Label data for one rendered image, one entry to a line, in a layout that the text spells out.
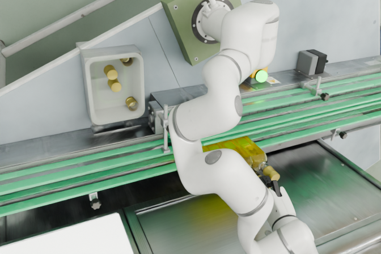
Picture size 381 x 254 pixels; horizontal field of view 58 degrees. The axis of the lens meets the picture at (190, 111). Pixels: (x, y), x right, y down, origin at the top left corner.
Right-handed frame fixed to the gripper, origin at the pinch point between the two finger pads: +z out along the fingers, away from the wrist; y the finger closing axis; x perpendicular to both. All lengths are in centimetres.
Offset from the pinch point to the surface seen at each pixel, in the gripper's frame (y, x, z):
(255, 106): 13.4, -4.2, 25.3
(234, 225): -12.6, 9.0, -2.1
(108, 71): 28, 44, 26
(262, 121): 5.9, -8.2, 26.9
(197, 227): -12.5, 20.4, -1.4
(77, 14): 31, 59, 86
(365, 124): -15, -72, 51
